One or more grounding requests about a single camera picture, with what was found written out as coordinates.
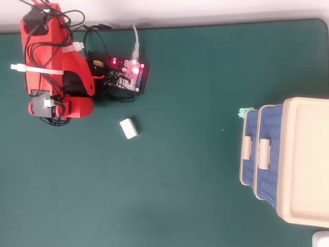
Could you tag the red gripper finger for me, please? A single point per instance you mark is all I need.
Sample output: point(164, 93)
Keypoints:
point(78, 108)

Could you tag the gripper body with grey motor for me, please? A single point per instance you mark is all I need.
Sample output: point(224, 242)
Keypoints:
point(41, 106)

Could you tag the white cube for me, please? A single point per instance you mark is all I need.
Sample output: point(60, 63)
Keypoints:
point(129, 128)

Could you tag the red robot arm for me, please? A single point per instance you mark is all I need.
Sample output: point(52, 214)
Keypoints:
point(54, 33)

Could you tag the beige drawer cabinet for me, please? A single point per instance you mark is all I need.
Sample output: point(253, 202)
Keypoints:
point(308, 159)

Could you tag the long white zip tie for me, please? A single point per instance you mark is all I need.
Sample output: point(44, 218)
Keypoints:
point(36, 69)

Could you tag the short white zip tie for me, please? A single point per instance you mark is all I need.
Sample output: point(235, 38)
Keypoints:
point(74, 47)

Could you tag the electronic controller board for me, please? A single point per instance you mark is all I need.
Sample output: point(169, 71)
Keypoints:
point(129, 74)

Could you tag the dark green mat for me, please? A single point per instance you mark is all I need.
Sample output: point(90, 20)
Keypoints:
point(180, 167)

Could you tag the small green object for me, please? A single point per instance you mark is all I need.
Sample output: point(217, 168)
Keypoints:
point(243, 112)

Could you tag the white object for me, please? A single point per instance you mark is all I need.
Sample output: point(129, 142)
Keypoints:
point(321, 239)

